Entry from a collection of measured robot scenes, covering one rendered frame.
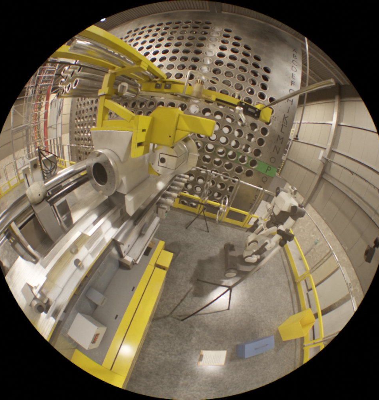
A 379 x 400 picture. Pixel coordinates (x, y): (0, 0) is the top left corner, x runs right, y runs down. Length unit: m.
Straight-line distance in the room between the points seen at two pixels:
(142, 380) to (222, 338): 1.09
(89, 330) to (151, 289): 0.62
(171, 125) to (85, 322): 1.34
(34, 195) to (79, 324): 0.80
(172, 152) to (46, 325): 1.34
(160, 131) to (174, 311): 1.78
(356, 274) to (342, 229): 2.38
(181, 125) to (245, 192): 2.89
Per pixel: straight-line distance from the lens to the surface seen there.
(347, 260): 7.34
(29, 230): 1.11
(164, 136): 0.81
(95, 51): 0.80
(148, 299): 1.11
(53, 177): 0.98
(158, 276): 1.17
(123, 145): 0.78
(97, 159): 0.84
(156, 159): 0.89
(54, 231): 1.01
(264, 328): 2.23
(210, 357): 1.85
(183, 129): 0.79
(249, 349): 1.86
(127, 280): 1.17
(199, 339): 1.76
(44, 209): 0.92
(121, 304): 1.13
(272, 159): 3.38
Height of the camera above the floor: 1.68
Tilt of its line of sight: 32 degrees down
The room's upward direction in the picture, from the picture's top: 15 degrees clockwise
